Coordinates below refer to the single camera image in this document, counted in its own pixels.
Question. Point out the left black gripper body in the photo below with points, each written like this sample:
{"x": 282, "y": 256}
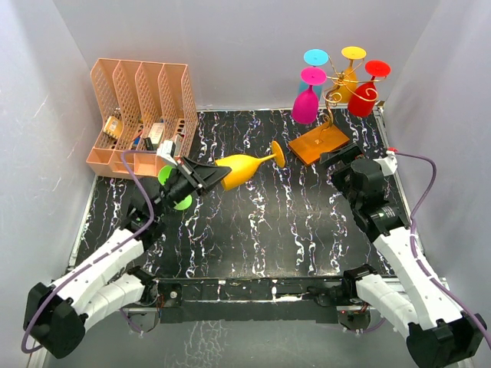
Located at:
{"x": 178, "y": 187}

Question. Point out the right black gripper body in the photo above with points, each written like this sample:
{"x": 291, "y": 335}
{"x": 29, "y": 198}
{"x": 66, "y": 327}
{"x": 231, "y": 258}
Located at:
{"x": 341, "y": 180}

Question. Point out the green wine glass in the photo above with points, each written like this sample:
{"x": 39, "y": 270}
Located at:
{"x": 163, "y": 175}

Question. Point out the yellow-orange wine glass front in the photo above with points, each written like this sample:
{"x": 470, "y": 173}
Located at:
{"x": 243, "y": 167}

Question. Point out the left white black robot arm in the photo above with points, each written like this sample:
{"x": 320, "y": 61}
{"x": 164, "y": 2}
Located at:
{"x": 58, "y": 315}

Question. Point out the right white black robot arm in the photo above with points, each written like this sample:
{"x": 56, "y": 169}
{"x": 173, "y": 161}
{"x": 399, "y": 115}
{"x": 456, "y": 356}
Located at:
{"x": 438, "y": 329}

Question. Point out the magenta wine glass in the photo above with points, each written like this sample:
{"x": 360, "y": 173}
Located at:
{"x": 305, "y": 107}

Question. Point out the red wine glass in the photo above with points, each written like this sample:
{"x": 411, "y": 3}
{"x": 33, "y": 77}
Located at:
{"x": 364, "y": 97}

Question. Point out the orange wine glass rear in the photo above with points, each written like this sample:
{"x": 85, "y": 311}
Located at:
{"x": 346, "y": 81}

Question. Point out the cyan wine glass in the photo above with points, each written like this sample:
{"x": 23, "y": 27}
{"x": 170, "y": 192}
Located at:
{"x": 314, "y": 58}

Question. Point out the white box in organizer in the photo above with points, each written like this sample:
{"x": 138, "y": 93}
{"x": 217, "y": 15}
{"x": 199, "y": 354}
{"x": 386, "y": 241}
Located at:
{"x": 156, "y": 133}

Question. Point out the peach plastic file organizer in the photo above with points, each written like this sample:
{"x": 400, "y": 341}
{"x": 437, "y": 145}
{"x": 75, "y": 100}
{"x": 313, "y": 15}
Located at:
{"x": 141, "y": 93}

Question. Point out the yellow tag in organizer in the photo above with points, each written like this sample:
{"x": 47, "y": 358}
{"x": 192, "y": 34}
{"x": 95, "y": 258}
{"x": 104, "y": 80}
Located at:
{"x": 113, "y": 127}

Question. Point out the black front base bar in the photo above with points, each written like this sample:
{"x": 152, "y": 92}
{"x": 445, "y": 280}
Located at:
{"x": 315, "y": 299}

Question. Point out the gold wire glass rack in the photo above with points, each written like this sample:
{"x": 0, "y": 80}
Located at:
{"x": 326, "y": 137}

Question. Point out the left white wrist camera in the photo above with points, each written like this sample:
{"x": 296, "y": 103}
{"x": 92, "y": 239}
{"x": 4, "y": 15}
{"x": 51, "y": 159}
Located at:
{"x": 168, "y": 152}

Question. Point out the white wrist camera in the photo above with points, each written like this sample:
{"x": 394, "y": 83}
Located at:
{"x": 388, "y": 163}
{"x": 168, "y": 152}

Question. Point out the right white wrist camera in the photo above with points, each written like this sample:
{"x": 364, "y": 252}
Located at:
{"x": 388, "y": 163}

